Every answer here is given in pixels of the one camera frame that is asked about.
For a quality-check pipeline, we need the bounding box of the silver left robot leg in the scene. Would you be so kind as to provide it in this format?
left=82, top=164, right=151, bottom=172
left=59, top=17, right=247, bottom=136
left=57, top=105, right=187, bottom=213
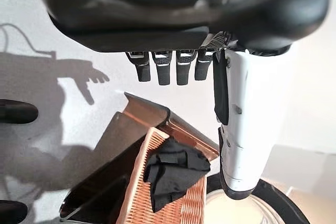
left=0, top=99, right=39, bottom=124

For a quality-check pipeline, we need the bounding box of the black garment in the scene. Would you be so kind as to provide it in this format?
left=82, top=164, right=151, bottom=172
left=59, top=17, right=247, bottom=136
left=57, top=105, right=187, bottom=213
left=143, top=137, right=212, bottom=213

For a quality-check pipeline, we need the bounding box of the brown glossy curved stand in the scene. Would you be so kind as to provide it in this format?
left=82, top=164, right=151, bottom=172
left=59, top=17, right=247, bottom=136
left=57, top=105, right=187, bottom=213
left=59, top=91, right=220, bottom=222

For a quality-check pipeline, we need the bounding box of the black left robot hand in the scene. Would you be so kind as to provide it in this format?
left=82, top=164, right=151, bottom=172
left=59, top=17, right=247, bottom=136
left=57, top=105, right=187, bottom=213
left=28, top=0, right=332, bottom=200

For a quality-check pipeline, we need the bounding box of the woven wicker laundry basket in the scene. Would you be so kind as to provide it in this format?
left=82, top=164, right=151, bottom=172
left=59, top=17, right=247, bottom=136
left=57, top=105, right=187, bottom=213
left=123, top=126, right=208, bottom=224

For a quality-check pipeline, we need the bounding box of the round glass washer door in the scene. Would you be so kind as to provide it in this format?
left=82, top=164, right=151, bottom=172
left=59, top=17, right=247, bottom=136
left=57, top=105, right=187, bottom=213
left=204, top=173, right=313, bottom=224

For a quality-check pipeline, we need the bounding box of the white counter cabinet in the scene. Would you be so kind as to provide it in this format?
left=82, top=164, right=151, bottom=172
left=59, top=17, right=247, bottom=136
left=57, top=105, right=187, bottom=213
left=258, top=144, right=336, bottom=224

